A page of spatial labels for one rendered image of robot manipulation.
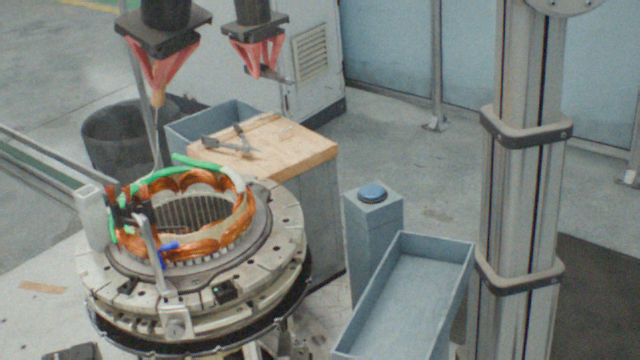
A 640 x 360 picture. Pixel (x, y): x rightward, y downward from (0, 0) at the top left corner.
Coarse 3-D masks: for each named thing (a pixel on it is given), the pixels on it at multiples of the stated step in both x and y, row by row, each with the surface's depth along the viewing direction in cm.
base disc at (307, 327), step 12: (300, 312) 121; (276, 324) 119; (300, 324) 119; (312, 324) 119; (264, 336) 117; (300, 336) 116; (312, 336) 116; (324, 336) 116; (264, 348) 115; (276, 348) 114; (312, 348) 114; (324, 348) 113
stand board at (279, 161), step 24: (288, 120) 128; (192, 144) 123; (240, 144) 121; (264, 144) 120; (288, 144) 120; (312, 144) 119; (336, 144) 118; (240, 168) 114; (264, 168) 113; (288, 168) 113; (312, 168) 117
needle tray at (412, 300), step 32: (384, 256) 90; (416, 256) 96; (448, 256) 94; (384, 288) 91; (416, 288) 90; (448, 288) 90; (352, 320) 81; (384, 320) 86; (416, 320) 85; (448, 320) 82; (352, 352) 82; (384, 352) 81; (416, 352) 80; (448, 352) 93
